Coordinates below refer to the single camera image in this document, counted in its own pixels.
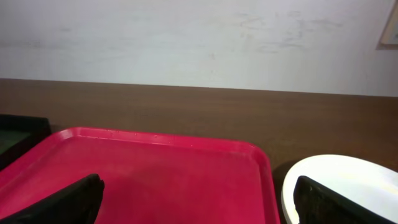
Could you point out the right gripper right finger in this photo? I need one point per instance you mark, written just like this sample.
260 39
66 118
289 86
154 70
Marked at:
317 204

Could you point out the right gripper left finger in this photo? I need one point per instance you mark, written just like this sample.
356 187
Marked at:
78 203

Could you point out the white plate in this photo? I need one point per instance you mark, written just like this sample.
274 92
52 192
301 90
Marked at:
368 184

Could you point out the red plastic tray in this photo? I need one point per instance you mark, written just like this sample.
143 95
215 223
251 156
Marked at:
148 177

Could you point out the black plastic tray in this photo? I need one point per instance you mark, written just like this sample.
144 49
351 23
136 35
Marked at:
19 134

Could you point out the wooden frame on wall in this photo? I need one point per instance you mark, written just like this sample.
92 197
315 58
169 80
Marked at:
388 37

